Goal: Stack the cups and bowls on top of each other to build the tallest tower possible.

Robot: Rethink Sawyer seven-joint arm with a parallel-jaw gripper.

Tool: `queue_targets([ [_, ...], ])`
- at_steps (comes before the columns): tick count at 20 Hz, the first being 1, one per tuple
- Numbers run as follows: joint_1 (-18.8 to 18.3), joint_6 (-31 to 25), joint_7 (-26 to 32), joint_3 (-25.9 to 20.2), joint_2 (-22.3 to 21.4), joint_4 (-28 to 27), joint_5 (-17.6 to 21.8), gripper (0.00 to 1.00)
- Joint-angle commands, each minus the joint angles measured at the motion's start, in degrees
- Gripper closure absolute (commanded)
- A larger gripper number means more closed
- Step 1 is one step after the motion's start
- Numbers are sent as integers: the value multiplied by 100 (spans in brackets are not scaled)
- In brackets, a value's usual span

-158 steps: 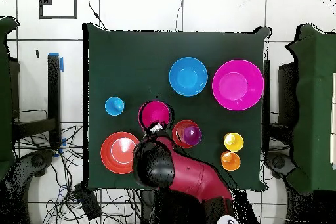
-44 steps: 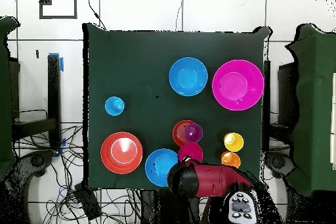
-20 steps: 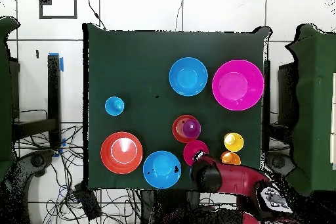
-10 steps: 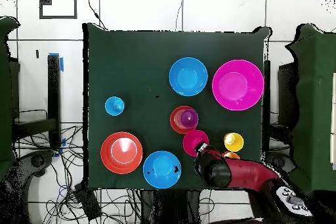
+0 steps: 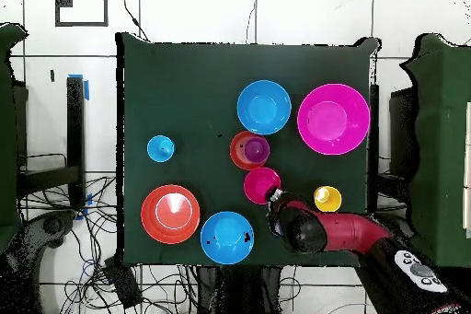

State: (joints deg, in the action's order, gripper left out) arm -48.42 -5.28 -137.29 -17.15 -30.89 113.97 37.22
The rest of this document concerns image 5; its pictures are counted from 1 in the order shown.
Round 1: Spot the black stand base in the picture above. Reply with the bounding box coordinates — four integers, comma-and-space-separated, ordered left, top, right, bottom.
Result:
6, 209, 78, 314

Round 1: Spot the black side frame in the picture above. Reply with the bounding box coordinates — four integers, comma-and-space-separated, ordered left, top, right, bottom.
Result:
388, 87, 419, 182

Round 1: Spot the large orange-red plastic bowl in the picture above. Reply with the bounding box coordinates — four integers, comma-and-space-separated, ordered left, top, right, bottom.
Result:
140, 183, 201, 245

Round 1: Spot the small orange-red plastic bowl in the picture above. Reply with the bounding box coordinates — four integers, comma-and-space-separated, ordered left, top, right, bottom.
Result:
229, 130, 270, 171

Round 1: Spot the purple plastic cup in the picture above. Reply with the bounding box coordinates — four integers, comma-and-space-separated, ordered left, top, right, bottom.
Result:
242, 135, 270, 165

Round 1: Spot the yellow plastic cup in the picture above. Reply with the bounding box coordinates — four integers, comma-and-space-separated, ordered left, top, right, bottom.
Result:
313, 185, 343, 215

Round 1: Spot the light blue plastic cup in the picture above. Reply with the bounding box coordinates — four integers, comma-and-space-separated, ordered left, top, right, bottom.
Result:
146, 134, 177, 164

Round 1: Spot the dark green side cloth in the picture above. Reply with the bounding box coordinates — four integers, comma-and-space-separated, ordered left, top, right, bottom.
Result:
399, 32, 471, 276
0, 22, 29, 252

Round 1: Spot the grey square floor frame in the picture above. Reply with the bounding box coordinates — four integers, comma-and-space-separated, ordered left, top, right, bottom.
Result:
54, 0, 109, 28

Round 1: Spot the large pink plastic bowl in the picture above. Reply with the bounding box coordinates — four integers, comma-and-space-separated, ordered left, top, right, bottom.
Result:
296, 83, 372, 156

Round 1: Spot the small crimson plastic bowl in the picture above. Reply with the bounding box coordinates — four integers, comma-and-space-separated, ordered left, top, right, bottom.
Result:
243, 167, 281, 205

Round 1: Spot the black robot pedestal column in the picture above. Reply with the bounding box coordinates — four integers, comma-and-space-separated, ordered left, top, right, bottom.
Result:
196, 264, 282, 314

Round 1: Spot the white panel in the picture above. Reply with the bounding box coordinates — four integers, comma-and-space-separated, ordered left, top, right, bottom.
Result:
458, 100, 471, 238

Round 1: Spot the dark green tablecloth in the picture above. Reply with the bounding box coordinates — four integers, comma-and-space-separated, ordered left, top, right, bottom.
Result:
115, 31, 380, 269

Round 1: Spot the blue plastic bowl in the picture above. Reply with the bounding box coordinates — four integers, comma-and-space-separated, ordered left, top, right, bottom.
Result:
200, 211, 256, 266
235, 79, 293, 136

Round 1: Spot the black power brick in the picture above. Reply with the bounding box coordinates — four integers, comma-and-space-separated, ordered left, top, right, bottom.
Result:
104, 258, 143, 309

